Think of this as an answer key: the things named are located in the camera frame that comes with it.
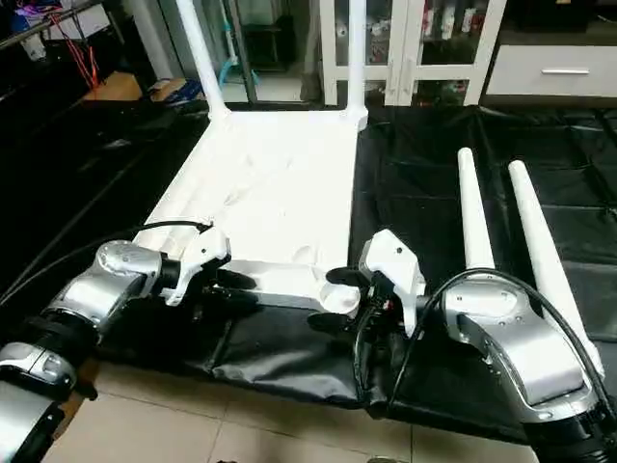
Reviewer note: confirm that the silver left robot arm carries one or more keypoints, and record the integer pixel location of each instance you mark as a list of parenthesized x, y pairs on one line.
[(87, 299)]

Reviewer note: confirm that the black work mat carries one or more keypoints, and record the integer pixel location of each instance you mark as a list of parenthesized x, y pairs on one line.
[(453, 193)]

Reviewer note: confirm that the white plastic table top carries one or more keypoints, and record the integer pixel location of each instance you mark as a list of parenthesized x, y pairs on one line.
[(280, 203)]

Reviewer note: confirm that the white glass-door cabinet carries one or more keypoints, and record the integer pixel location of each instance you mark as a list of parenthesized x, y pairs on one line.
[(434, 48)]

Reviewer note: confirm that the white drawer unit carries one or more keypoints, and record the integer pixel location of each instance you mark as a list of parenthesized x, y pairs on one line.
[(554, 69)]

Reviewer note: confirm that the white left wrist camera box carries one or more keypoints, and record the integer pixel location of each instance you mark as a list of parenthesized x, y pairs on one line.
[(198, 260)]

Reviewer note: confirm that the brown wooden desk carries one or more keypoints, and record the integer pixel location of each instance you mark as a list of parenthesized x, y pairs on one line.
[(111, 89)]

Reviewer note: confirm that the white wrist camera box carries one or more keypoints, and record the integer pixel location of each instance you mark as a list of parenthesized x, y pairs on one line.
[(198, 260), (393, 265)]

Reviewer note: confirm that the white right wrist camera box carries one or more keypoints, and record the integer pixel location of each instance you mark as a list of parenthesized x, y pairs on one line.
[(393, 265)]

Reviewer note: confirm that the white plastic table leg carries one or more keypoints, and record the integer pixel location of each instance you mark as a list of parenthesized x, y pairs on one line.
[(545, 251), (201, 58), (474, 207), (357, 58)]

